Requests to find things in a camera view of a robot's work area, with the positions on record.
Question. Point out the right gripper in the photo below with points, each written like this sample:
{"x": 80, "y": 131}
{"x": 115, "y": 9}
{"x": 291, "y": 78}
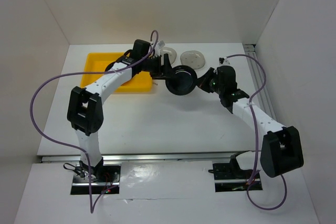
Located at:
{"x": 202, "y": 82}

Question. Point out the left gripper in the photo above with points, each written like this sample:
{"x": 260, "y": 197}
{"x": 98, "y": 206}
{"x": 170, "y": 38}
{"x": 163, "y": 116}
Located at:
{"x": 167, "y": 68}

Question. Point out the black plate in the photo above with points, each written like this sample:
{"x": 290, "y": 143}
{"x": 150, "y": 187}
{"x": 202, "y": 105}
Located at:
{"x": 182, "y": 80}

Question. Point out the clear glass plate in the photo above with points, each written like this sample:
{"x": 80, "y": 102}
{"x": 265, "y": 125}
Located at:
{"x": 193, "y": 59}
{"x": 171, "y": 53}

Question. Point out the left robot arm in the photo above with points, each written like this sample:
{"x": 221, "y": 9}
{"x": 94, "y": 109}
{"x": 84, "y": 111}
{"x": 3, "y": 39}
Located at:
{"x": 85, "y": 111}

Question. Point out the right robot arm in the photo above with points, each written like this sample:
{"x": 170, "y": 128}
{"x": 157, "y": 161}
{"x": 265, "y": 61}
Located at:
{"x": 281, "y": 150}

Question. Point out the yellow plastic bin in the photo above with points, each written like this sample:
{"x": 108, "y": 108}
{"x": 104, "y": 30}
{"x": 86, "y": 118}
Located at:
{"x": 98, "y": 61}

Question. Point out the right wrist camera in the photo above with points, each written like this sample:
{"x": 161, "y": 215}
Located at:
{"x": 223, "y": 61}

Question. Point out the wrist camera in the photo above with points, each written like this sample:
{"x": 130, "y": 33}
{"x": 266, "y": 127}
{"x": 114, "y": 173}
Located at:
{"x": 223, "y": 61}
{"x": 158, "y": 48}

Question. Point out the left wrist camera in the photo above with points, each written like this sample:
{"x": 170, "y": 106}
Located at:
{"x": 158, "y": 48}

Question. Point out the aluminium rail right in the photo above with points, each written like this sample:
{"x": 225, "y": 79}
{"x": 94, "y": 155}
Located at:
{"x": 263, "y": 96}

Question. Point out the aluminium rail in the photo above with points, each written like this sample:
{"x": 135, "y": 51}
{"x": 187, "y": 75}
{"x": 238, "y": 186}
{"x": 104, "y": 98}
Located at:
{"x": 263, "y": 96}
{"x": 156, "y": 157}

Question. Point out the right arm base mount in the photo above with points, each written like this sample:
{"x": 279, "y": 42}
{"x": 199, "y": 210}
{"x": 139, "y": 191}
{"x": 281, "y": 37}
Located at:
{"x": 230, "y": 176}

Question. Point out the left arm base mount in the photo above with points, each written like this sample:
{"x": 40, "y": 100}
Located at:
{"x": 108, "y": 182}

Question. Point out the aluminium rail front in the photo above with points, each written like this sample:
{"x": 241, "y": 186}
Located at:
{"x": 156, "y": 157}

